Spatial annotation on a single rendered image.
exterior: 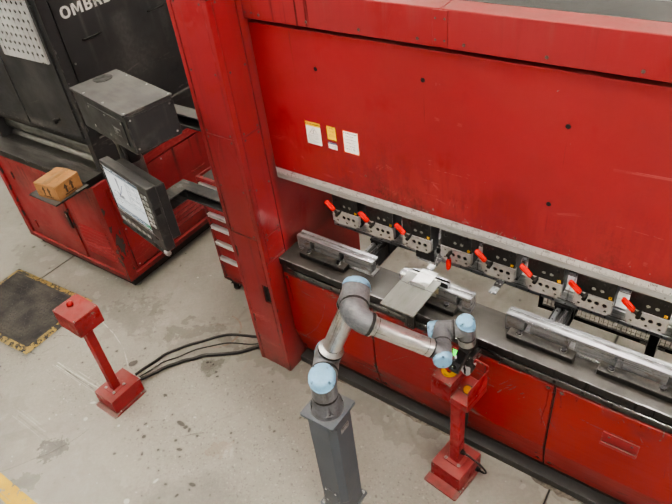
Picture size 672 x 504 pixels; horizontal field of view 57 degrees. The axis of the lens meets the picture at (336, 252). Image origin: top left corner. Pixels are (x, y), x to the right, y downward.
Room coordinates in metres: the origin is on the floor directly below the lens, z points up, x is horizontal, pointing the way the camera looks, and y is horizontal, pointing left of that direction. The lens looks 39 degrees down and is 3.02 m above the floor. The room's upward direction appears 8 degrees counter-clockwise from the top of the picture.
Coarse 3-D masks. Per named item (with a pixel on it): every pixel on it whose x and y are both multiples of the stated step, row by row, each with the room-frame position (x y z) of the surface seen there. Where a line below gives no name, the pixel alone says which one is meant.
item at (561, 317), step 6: (558, 306) 2.03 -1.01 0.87; (564, 306) 2.01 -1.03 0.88; (552, 312) 2.02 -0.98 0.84; (558, 312) 2.00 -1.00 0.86; (564, 312) 1.99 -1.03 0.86; (570, 312) 2.01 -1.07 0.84; (576, 312) 2.08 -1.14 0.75; (552, 318) 1.97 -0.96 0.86; (558, 318) 1.98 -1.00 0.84; (564, 318) 1.97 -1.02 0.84; (570, 318) 2.04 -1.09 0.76; (564, 324) 1.94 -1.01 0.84
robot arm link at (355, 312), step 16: (352, 304) 1.69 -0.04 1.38; (352, 320) 1.65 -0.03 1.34; (368, 320) 1.64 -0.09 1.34; (384, 320) 1.67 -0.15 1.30; (368, 336) 1.62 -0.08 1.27; (384, 336) 1.62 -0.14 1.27; (400, 336) 1.62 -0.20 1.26; (416, 336) 1.63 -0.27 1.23; (416, 352) 1.60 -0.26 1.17; (432, 352) 1.59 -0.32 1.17; (448, 352) 1.58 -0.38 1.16
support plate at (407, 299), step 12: (408, 276) 2.23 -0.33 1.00; (396, 288) 2.16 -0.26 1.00; (408, 288) 2.15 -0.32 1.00; (420, 288) 2.14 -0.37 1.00; (432, 288) 2.13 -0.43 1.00; (384, 300) 2.09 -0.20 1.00; (396, 300) 2.08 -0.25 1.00; (408, 300) 2.07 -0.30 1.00; (420, 300) 2.06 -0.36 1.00; (408, 312) 1.99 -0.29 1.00
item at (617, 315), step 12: (348, 228) 2.82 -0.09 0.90; (360, 228) 2.77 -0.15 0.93; (384, 240) 2.67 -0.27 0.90; (396, 240) 2.61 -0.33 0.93; (456, 264) 2.38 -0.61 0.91; (480, 264) 2.29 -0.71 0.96; (492, 276) 2.25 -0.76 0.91; (576, 276) 2.09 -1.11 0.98; (528, 288) 2.13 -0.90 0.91; (564, 300) 2.02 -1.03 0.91; (588, 312) 1.94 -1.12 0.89; (612, 312) 1.88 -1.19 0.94; (624, 312) 1.85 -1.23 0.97; (624, 324) 1.84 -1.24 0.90; (660, 336) 1.74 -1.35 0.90
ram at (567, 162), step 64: (256, 64) 2.75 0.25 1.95; (320, 64) 2.51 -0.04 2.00; (384, 64) 2.30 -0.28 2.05; (448, 64) 2.12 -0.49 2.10; (512, 64) 1.96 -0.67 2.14; (320, 128) 2.54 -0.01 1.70; (384, 128) 2.31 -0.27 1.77; (448, 128) 2.12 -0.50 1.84; (512, 128) 1.95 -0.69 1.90; (576, 128) 1.81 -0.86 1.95; (640, 128) 1.68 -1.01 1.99; (384, 192) 2.32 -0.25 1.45; (448, 192) 2.11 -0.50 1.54; (512, 192) 1.94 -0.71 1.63; (576, 192) 1.78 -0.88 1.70; (640, 192) 1.65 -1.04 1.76; (576, 256) 1.76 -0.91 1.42; (640, 256) 1.62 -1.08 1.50
